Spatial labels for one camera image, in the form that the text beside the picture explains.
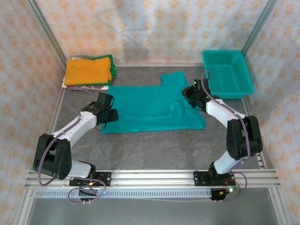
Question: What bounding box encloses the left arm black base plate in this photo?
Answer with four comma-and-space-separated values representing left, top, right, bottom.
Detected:
69, 172, 112, 188

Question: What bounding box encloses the aluminium frame post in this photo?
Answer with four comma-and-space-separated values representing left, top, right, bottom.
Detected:
241, 0, 278, 56
25, 0, 68, 70

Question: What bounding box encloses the maroon patterned folded t-shirt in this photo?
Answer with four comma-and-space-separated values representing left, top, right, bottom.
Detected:
67, 85, 103, 91

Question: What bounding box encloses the aluminium mounting rail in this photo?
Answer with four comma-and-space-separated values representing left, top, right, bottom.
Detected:
24, 169, 281, 189

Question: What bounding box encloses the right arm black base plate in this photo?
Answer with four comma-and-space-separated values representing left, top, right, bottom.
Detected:
193, 170, 235, 188

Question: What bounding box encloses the teal printed t-shirt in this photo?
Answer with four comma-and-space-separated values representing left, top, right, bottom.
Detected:
101, 71, 207, 135

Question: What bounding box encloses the orange folded t-shirt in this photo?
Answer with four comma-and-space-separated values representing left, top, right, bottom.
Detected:
63, 57, 113, 86

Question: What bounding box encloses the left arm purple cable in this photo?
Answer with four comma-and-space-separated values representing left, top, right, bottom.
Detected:
37, 88, 106, 205

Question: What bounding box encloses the teal plastic basket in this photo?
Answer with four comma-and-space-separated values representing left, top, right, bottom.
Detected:
202, 50, 255, 100

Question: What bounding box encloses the green folded t-shirt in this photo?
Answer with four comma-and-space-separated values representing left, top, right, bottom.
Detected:
90, 54, 117, 85

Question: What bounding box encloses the slotted grey cable duct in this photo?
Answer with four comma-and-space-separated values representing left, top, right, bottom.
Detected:
34, 188, 213, 199

